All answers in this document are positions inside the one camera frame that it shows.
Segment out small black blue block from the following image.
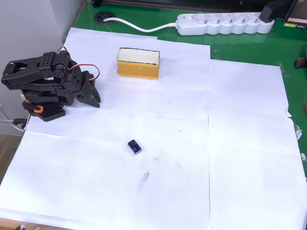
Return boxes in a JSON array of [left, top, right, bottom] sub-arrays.
[[127, 139, 142, 156]]

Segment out yellow rectangular box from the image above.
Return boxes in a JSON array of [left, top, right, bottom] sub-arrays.
[[117, 47, 161, 81]]

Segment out white paper sheet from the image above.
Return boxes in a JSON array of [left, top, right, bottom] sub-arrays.
[[208, 58, 307, 230], [143, 38, 211, 122], [24, 27, 159, 142], [0, 130, 211, 230]]

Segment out orange black table clamp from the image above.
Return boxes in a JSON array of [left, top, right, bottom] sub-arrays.
[[22, 100, 44, 114]]

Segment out white power strip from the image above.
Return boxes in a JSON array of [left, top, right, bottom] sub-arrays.
[[177, 12, 275, 36]]

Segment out green desk mat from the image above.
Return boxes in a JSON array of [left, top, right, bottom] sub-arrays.
[[73, 0, 307, 179]]

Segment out black plug adapter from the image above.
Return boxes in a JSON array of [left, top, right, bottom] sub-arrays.
[[260, 0, 298, 24]]

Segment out red black small object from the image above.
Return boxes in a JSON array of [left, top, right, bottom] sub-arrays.
[[294, 57, 307, 69]]

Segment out black box green sticker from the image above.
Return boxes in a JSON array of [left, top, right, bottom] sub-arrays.
[[282, 0, 307, 30]]

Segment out red white servo wire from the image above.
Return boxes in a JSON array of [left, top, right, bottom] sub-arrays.
[[57, 46, 100, 83]]

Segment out black desk cable grommet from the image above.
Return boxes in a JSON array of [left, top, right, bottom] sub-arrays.
[[94, 11, 117, 26]]

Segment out white power strip cable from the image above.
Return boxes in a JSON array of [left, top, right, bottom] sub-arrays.
[[103, 17, 179, 33]]

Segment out thin white cable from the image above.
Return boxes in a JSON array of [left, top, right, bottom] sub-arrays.
[[0, 118, 26, 132]]

